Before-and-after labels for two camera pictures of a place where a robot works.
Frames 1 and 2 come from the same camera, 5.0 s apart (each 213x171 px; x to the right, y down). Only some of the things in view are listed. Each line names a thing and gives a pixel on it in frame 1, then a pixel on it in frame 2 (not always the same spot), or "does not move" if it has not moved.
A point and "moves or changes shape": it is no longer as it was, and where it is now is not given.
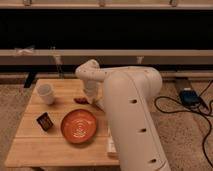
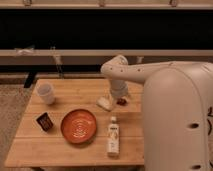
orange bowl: x=78 y=126 does not move
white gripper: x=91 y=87 to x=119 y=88
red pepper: x=81 y=100 moves or changes shape
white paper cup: x=45 y=92 does not move
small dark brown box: x=45 y=121 does not move
